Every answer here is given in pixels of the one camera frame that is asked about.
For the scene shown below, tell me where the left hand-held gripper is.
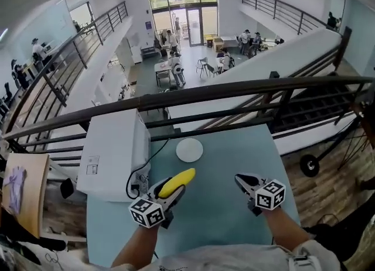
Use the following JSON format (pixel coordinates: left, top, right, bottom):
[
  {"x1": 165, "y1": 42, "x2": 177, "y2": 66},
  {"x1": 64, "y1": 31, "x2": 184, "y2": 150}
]
[{"x1": 128, "y1": 177, "x2": 187, "y2": 230}]

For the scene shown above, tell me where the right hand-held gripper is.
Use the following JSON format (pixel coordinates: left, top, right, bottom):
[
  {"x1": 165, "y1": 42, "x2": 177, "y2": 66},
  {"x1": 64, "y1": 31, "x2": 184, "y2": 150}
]
[{"x1": 234, "y1": 173, "x2": 287, "y2": 217}]

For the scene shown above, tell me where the yellow banana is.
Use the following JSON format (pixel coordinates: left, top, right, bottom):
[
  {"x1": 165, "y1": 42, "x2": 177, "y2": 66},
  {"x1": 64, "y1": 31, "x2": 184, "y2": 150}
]
[{"x1": 158, "y1": 167, "x2": 196, "y2": 199}]

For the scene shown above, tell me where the white round plate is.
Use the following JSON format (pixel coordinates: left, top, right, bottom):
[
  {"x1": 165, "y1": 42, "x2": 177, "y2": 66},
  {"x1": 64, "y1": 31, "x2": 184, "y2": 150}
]
[{"x1": 175, "y1": 138, "x2": 204, "y2": 163}]

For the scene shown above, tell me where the person's right forearm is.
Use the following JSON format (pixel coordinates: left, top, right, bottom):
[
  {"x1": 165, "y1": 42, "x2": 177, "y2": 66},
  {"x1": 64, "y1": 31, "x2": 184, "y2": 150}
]
[{"x1": 262, "y1": 207, "x2": 315, "y2": 255}]

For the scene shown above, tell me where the person's left forearm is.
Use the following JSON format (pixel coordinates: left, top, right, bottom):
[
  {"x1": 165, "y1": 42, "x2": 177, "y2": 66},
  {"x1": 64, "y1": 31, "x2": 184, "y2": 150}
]
[{"x1": 110, "y1": 224, "x2": 162, "y2": 268}]

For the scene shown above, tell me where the black wheeled stand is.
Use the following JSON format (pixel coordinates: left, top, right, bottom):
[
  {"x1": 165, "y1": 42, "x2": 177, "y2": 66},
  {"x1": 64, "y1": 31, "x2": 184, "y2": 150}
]
[{"x1": 299, "y1": 111, "x2": 375, "y2": 177}]

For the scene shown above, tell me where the white microwave oven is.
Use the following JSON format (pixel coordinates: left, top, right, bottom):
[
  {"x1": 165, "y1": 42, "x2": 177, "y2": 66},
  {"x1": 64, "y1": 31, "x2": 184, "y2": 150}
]
[{"x1": 76, "y1": 108, "x2": 152, "y2": 203}]

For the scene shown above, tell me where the black waste bin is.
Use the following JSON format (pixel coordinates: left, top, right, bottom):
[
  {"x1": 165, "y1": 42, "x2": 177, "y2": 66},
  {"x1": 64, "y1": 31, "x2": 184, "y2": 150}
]
[{"x1": 60, "y1": 177, "x2": 74, "y2": 199}]

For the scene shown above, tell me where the black and green office chair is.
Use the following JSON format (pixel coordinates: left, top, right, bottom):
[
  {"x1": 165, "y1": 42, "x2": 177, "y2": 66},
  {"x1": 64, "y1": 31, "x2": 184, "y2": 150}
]
[{"x1": 304, "y1": 222, "x2": 375, "y2": 271}]

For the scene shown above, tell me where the small white table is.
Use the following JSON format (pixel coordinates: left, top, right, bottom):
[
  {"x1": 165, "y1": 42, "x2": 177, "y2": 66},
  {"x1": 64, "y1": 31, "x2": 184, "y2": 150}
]
[{"x1": 154, "y1": 61, "x2": 172, "y2": 87}]

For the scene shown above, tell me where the grey chair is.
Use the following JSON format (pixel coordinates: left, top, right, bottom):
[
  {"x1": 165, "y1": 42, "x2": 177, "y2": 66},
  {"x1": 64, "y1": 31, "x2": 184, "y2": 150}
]
[{"x1": 195, "y1": 57, "x2": 209, "y2": 78}]

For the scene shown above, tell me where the wooden table with white legs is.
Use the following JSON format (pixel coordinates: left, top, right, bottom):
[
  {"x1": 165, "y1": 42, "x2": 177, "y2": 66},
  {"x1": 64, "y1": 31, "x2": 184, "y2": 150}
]
[{"x1": 1, "y1": 152, "x2": 51, "y2": 239}]

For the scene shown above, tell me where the purple cloth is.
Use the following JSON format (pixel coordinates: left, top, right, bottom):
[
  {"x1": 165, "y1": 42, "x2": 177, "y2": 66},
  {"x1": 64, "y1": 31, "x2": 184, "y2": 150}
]
[{"x1": 2, "y1": 166, "x2": 28, "y2": 215}]

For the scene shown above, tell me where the short mezzanine railing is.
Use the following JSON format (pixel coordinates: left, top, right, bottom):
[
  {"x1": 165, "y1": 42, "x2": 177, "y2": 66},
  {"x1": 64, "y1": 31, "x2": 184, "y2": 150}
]
[{"x1": 240, "y1": 0, "x2": 335, "y2": 35}]

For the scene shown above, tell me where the long mezzanine railing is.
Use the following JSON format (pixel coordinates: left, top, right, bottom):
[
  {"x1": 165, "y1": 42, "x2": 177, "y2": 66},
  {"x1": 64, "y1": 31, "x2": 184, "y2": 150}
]
[{"x1": 2, "y1": 0, "x2": 129, "y2": 133}]

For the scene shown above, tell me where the glass entrance door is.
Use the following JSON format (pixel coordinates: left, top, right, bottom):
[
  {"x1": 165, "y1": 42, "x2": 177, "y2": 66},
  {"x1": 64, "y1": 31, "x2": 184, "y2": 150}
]
[{"x1": 146, "y1": 0, "x2": 219, "y2": 47}]

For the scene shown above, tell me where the black power cable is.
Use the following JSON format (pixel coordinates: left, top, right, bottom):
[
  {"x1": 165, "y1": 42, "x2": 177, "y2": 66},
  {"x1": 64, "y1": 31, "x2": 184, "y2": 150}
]
[{"x1": 125, "y1": 138, "x2": 171, "y2": 200}]

